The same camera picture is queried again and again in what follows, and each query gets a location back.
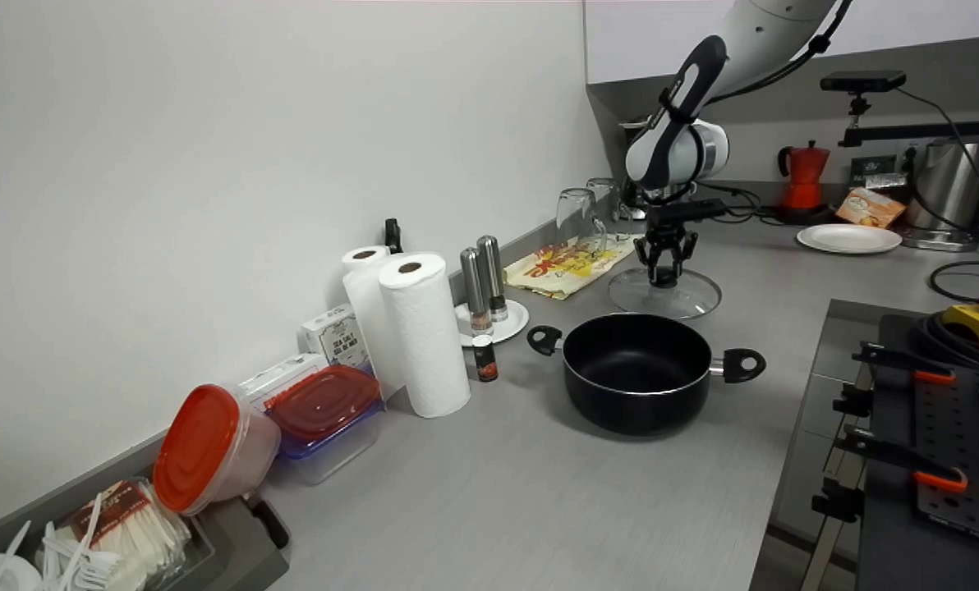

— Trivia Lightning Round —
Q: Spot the cutting board with food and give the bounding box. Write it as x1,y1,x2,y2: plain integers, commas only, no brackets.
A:
503,230,650,306

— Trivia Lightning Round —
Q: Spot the black stereo camera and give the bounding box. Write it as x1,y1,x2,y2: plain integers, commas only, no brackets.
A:
820,68,910,94

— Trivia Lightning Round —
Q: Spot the steel kettle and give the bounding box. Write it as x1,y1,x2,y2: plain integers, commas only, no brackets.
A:
907,139,979,246

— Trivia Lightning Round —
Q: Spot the orange packet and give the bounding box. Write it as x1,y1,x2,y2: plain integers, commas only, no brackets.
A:
832,183,910,233

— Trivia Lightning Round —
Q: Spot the white socket box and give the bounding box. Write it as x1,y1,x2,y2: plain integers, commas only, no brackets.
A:
295,301,371,373

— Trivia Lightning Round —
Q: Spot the white lidded clear box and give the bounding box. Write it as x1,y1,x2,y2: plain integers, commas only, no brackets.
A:
236,352,328,405

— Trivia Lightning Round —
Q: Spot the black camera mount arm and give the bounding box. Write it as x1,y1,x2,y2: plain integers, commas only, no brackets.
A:
834,89,979,152

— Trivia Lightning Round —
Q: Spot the black clamp orange handle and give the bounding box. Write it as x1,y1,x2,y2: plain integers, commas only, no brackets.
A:
812,425,974,522
832,338,964,421

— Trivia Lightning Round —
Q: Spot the white paper towel roll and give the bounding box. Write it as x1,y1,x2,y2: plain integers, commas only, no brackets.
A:
339,244,410,402
376,250,476,421

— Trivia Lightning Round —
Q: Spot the black cable loop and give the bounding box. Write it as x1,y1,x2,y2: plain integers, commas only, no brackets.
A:
927,257,979,306

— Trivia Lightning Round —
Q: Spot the small brown bottle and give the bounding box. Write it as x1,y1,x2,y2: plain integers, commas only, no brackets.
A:
469,338,503,384

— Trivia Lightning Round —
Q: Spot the upturned drinking glass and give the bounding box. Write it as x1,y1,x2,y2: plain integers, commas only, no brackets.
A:
584,175,625,223
557,183,603,235

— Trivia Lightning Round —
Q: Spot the red moka pot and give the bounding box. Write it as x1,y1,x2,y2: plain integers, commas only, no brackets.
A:
775,139,834,215

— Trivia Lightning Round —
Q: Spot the steel spice grinder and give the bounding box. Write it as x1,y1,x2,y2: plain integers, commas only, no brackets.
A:
456,246,497,330
476,233,513,323

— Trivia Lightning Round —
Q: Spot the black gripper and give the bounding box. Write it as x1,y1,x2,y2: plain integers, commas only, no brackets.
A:
631,202,699,291

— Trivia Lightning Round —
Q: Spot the rectangular container red lid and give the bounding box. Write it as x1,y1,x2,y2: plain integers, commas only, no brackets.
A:
261,360,388,485

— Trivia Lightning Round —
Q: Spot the grey tray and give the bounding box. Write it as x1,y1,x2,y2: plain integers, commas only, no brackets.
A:
0,431,292,591

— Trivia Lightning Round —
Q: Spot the clear glass lid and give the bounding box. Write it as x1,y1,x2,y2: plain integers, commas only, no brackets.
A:
603,264,727,326

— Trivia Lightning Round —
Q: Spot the round container red lid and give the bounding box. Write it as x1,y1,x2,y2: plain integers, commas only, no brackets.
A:
151,382,285,520

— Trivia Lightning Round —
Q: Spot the black cooking pot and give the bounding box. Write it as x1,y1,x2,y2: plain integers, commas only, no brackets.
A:
527,313,768,437

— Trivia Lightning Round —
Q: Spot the box of white sticks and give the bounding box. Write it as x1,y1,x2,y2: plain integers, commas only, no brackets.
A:
69,476,198,591

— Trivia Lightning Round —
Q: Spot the white wall cabinet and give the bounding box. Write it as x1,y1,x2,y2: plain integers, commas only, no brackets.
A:
583,0,979,89

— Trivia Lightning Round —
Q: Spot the small white saucer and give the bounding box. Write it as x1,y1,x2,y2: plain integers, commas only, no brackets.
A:
451,298,533,352

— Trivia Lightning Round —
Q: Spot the grey steel cooktop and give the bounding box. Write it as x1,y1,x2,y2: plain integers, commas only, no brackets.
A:
751,296,979,591

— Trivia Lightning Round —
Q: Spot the white plate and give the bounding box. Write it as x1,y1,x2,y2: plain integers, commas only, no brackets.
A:
793,221,907,260

